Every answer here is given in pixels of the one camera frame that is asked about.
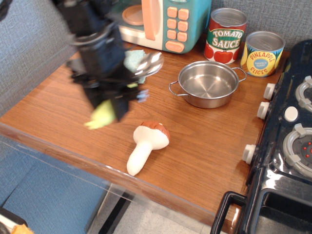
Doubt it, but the pineapple slices can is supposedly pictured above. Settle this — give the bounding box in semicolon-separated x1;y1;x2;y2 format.
240;31;285;78

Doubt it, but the yellow handled metal spoon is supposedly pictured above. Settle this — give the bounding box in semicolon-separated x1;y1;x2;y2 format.
85;52;164;130

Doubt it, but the light blue rag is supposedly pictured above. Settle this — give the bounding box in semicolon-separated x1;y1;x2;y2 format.
123;50;146;78

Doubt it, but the black toy stove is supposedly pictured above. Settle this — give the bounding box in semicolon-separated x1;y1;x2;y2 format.
211;39;312;234

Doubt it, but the small steel pot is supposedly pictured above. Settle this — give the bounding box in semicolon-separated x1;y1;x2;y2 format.
169;60;247;109

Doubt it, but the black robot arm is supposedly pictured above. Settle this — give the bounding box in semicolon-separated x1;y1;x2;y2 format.
52;0;148;121

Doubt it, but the tomato sauce can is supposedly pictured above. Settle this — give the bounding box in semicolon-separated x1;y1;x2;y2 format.
204;8;248;64

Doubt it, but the orange object at corner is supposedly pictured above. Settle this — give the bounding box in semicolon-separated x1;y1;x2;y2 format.
0;207;34;234

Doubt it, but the teal toy microwave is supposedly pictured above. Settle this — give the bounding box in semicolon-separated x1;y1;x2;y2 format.
111;0;212;54

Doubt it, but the plush mushroom toy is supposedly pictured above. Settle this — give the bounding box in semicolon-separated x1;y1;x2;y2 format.
127;120;171;176

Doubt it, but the clear acrylic barrier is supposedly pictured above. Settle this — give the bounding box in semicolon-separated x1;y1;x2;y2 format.
0;124;211;234

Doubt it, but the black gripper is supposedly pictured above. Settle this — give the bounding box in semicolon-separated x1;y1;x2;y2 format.
67;36;134;121

